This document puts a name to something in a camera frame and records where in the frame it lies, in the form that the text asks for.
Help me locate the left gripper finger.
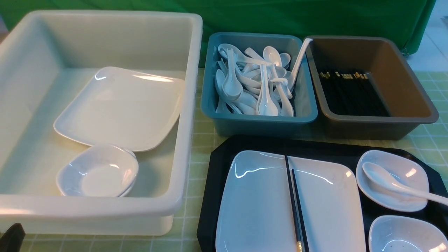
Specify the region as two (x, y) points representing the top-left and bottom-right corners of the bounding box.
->
(0, 223), (26, 252)

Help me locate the white square rice plate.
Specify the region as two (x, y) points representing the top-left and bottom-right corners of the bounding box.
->
(215, 150), (366, 252)

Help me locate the black chopstick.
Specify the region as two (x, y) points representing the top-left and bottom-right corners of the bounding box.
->
(292, 169), (309, 252)
(284, 155), (303, 252)

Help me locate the white soup spoon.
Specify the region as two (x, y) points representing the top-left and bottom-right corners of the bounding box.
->
(362, 162), (448, 206)

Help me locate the white bowl tray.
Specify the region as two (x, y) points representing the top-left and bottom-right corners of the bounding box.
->
(356, 150), (429, 212)
(368, 215), (448, 252)

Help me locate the white square plate in tub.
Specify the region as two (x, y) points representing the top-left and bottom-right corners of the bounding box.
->
(53, 66), (186, 152)

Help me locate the white bowl in tub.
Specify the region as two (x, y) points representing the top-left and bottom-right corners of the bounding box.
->
(56, 145), (139, 197)

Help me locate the large white plastic tub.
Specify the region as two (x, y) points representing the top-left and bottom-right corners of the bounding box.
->
(1, 10), (203, 236)

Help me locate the green checked table mat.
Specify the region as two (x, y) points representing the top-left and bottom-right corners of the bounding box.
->
(0, 68), (448, 252)

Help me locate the white spoon left pile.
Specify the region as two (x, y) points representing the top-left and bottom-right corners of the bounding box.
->
(223, 48), (243, 101)

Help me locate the white spoon pile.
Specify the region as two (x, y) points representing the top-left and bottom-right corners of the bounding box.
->
(223, 48), (243, 101)
(263, 46), (282, 67)

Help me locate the teal plastic spoon bin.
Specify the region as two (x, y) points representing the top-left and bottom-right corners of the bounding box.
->
(201, 32), (318, 138)

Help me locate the white spoon front centre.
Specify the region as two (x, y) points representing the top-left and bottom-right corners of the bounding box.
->
(256, 63), (279, 116)

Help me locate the white spoon rear pile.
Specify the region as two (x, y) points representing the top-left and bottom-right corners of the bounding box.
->
(263, 46), (282, 67)

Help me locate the long white ladle spoon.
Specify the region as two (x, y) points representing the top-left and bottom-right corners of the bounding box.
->
(286, 38), (313, 91)

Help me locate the black serving tray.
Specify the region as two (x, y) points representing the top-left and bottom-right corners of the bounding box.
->
(197, 135), (447, 252)

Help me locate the pile of black chopsticks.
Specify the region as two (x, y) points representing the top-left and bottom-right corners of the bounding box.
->
(318, 69), (391, 117)

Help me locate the brown plastic chopstick bin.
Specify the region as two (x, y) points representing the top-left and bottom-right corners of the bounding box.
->
(306, 35), (439, 140)

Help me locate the green backdrop cloth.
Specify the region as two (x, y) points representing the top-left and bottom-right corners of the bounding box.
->
(0, 0), (436, 67)

